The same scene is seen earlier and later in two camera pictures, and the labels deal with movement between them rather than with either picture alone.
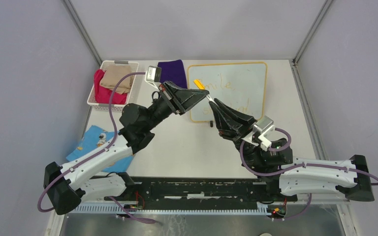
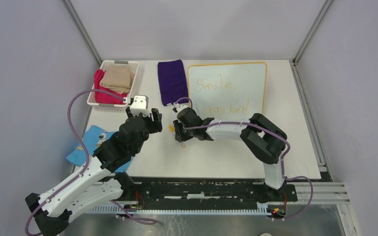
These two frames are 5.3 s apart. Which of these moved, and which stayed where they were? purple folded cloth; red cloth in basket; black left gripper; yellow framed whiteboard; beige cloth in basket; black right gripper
Moved: black left gripper; black right gripper
Stayed: beige cloth in basket; yellow framed whiteboard; red cloth in basket; purple folded cloth
